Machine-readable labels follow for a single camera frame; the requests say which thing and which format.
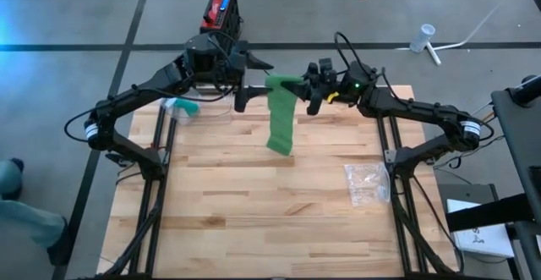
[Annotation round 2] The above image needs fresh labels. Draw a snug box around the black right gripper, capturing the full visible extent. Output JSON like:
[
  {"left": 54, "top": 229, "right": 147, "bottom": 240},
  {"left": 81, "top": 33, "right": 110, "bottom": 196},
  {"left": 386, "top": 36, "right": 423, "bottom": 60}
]
[{"left": 279, "top": 58, "right": 342, "bottom": 116}]

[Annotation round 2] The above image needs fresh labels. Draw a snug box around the black crate with red lid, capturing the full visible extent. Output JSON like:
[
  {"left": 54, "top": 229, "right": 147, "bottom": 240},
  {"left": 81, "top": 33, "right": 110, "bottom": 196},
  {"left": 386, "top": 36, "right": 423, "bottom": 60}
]
[{"left": 199, "top": 0, "right": 243, "bottom": 44}]

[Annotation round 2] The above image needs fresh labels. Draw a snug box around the white box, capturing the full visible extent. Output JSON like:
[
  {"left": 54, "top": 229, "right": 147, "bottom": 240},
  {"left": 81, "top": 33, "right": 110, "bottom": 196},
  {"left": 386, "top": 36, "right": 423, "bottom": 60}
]
[{"left": 446, "top": 198, "right": 517, "bottom": 259}]

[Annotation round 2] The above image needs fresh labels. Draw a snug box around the clear plastic cup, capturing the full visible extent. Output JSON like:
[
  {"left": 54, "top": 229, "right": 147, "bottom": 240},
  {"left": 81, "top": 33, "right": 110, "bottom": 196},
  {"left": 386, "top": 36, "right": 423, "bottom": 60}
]
[{"left": 408, "top": 23, "right": 437, "bottom": 54}]

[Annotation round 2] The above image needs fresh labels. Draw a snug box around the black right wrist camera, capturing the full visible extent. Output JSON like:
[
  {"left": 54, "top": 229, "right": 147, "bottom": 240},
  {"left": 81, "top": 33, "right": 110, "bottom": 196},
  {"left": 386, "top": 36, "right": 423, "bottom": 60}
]
[{"left": 340, "top": 62, "right": 378, "bottom": 103}]

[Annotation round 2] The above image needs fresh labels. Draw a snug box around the black aluminium table frame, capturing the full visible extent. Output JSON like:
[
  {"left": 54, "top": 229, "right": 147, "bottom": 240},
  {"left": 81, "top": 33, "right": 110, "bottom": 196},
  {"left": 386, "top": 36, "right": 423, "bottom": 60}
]
[{"left": 78, "top": 76, "right": 470, "bottom": 280}]

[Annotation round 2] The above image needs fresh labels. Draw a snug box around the white tube stand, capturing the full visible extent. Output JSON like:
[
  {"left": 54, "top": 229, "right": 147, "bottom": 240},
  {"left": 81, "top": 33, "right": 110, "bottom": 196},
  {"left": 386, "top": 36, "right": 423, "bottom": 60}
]
[{"left": 395, "top": 4, "right": 500, "bottom": 67}]

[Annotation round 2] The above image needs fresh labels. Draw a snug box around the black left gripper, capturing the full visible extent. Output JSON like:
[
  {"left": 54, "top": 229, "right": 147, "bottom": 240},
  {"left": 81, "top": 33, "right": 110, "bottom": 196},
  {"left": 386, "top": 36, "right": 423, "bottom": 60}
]
[{"left": 219, "top": 41, "right": 275, "bottom": 113}]

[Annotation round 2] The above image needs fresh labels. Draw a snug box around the grey desk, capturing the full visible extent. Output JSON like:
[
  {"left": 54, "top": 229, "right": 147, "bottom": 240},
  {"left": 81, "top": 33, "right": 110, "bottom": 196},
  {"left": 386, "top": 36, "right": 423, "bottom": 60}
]
[{"left": 445, "top": 74, "right": 541, "bottom": 280}]

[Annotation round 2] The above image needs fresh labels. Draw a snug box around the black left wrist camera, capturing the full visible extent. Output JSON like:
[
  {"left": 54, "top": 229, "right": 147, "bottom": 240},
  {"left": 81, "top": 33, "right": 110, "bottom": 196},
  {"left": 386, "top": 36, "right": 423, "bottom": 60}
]
[{"left": 183, "top": 33, "right": 223, "bottom": 78}]

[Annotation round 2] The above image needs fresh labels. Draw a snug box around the teal elastic bandage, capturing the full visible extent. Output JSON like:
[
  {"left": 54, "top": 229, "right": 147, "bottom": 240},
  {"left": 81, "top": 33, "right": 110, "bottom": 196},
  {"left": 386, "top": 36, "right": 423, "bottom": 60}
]
[{"left": 172, "top": 97, "right": 200, "bottom": 118}]

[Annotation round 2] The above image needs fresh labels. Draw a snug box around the person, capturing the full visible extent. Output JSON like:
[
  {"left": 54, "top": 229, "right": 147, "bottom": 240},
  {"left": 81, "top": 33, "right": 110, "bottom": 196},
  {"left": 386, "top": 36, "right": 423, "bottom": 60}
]
[{"left": 0, "top": 156, "right": 72, "bottom": 268}]

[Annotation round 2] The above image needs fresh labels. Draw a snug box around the light green bandage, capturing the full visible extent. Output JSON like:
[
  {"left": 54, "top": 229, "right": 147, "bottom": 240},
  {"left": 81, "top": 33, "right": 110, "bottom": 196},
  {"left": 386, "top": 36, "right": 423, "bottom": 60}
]
[{"left": 265, "top": 74, "right": 304, "bottom": 157}]

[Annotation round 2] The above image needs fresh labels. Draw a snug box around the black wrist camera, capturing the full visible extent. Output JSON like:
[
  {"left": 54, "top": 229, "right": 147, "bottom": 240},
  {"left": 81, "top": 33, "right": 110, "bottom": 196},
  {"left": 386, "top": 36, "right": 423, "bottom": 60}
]
[
  {"left": 183, "top": 33, "right": 223, "bottom": 78},
  {"left": 340, "top": 62, "right": 378, "bottom": 103}
]

